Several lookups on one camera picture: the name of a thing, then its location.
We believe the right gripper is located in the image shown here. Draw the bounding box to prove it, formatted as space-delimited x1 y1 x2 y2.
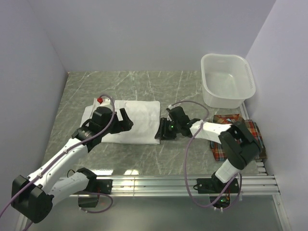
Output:
154 117 181 140

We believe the white long sleeve shirt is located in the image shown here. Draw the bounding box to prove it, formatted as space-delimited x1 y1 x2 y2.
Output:
81 99 161 145

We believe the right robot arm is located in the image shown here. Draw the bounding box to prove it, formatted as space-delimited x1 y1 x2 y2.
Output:
155 106 261 193

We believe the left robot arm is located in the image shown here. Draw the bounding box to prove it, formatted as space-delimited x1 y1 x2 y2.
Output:
10 106 133 223

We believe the folded plaid shirt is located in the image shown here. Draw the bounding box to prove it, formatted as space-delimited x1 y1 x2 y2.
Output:
209 114 268 162

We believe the white plastic basin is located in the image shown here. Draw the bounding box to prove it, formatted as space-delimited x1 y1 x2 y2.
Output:
201 53 256 109

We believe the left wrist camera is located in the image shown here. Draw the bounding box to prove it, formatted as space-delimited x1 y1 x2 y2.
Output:
96 97 112 108

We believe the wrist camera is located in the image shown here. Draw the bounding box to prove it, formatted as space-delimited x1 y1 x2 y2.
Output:
96 97 112 108
166 104 174 112

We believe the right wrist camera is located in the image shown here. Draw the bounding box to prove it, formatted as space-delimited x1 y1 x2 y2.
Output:
166 104 174 112

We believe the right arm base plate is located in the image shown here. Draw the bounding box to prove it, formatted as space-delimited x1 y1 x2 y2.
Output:
193 178 240 194

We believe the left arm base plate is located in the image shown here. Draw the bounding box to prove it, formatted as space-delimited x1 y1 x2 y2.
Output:
94 179 113 194

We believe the aluminium mounting rail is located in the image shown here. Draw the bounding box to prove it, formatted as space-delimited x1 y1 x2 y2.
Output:
26 175 281 197

